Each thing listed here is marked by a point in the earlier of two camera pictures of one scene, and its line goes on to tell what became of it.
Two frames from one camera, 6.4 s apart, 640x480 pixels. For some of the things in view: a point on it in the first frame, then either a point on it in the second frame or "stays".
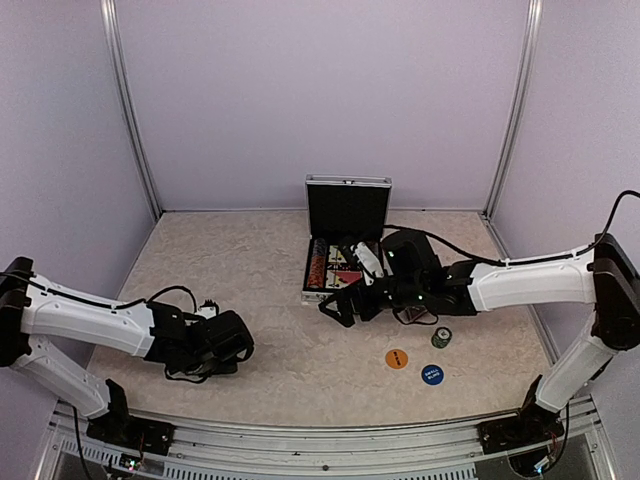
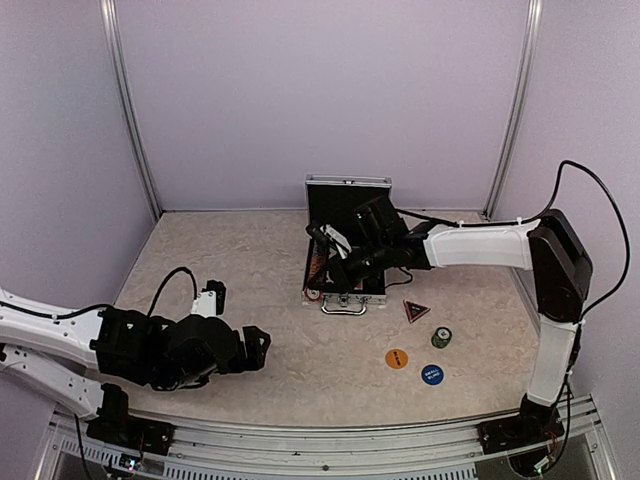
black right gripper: [343, 297] to [342, 281]
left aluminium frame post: [111, 31] stays
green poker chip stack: [441, 337] stays
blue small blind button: [432, 374] stays
